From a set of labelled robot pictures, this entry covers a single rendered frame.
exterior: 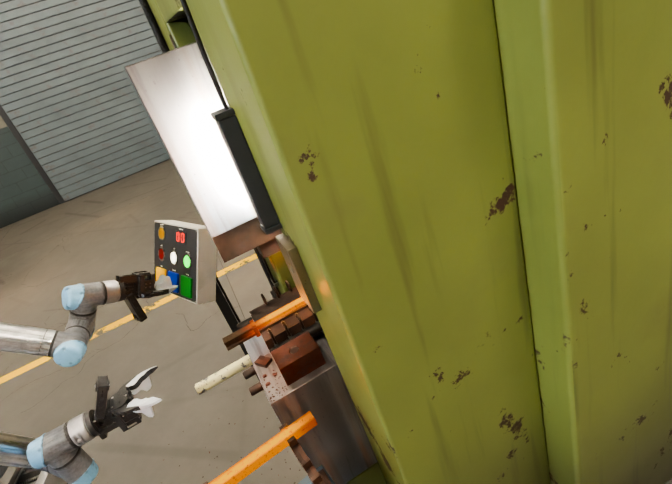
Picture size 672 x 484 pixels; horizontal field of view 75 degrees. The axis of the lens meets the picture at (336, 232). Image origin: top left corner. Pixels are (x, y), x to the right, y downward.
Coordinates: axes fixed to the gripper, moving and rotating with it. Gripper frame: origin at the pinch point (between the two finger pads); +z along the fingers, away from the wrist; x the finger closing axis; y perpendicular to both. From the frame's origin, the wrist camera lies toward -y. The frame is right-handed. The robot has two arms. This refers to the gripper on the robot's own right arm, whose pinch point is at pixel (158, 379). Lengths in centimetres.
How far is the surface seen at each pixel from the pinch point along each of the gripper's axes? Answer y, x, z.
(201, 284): -1.4, -38.6, 19.9
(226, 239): -32.7, 7.7, 33.4
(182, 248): -13, -50, 19
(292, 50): -72, 49, 52
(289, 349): 2.2, 14.4, 35.2
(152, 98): -70, 13, 32
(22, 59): -134, -788, -101
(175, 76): -72, 13, 38
